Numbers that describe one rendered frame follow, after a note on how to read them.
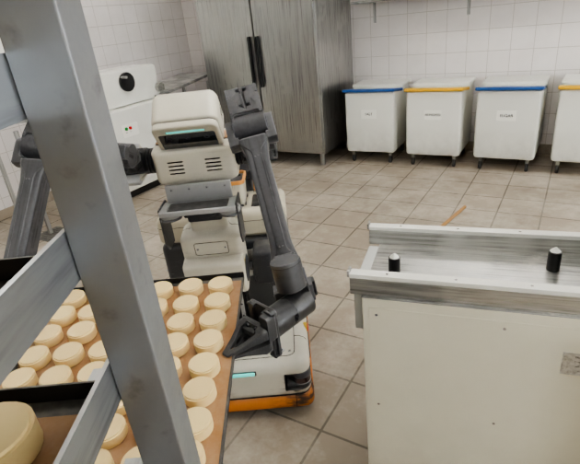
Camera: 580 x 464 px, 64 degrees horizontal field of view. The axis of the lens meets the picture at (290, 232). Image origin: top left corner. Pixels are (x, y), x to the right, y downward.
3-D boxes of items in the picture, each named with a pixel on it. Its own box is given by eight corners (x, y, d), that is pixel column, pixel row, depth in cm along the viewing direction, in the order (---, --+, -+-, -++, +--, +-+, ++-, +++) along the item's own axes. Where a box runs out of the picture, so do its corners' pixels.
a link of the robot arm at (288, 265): (315, 287, 99) (276, 297, 99) (303, 237, 96) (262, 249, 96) (324, 313, 88) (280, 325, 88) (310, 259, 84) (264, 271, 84)
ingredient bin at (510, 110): (469, 170, 444) (475, 87, 411) (482, 152, 492) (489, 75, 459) (533, 175, 417) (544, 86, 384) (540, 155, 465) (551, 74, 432)
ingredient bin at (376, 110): (345, 163, 505) (342, 89, 473) (365, 146, 555) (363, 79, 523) (394, 166, 481) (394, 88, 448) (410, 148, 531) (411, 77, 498)
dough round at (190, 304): (185, 320, 89) (183, 312, 88) (168, 312, 92) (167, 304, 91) (204, 307, 92) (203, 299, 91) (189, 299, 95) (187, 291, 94)
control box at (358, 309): (380, 284, 151) (379, 246, 145) (366, 329, 131) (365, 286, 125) (369, 283, 152) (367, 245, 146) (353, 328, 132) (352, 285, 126)
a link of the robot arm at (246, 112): (259, 70, 104) (214, 82, 103) (274, 128, 103) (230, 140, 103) (269, 127, 148) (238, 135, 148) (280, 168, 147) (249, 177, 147)
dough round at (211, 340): (203, 361, 79) (201, 352, 78) (191, 345, 82) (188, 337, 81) (228, 347, 81) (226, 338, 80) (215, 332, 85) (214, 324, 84)
